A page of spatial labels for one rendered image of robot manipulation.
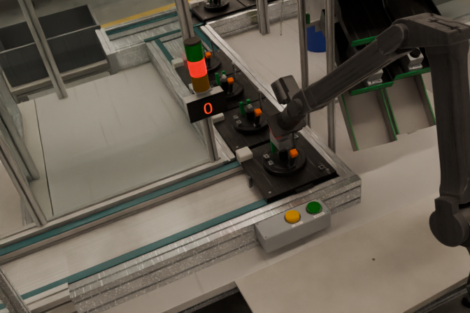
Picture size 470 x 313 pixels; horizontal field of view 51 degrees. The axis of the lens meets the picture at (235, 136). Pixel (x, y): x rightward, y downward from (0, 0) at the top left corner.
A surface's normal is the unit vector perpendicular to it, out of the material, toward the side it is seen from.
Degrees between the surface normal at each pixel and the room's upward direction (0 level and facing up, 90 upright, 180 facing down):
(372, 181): 0
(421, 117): 45
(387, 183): 0
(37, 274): 0
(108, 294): 90
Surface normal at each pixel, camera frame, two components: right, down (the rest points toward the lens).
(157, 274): 0.38, 0.52
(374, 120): 0.07, -0.15
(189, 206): -0.13, -0.79
